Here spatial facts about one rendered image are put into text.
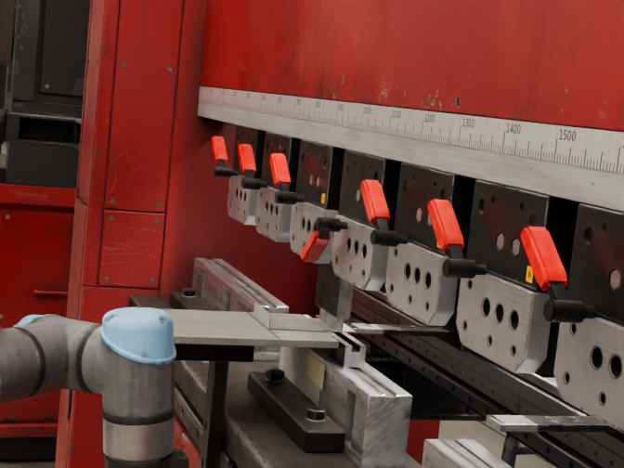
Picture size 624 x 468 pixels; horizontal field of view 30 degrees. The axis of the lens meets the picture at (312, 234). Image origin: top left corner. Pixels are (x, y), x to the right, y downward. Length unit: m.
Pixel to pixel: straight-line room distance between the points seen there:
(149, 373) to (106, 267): 1.27
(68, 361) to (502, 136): 0.50
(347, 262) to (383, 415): 0.20
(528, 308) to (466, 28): 0.33
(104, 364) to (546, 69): 0.53
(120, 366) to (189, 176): 1.29
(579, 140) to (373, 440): 0.60
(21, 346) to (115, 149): 1.27
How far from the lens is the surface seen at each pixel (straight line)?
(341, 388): 1.55
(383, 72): 1.44
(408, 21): 1.39
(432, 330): 1.73
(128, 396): 1.22
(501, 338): 1.10
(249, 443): 1.54
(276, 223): 1.82
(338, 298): 1.63
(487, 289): 1.13
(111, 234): 2.46
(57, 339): 1.25
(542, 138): 1.07
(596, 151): 0.99
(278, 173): 1.71
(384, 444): 1.48
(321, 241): 1.52
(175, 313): 1.68
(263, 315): 1.66
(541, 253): 0.98
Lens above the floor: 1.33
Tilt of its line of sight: 7 degrees down
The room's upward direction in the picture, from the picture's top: 6 degrees clockwise
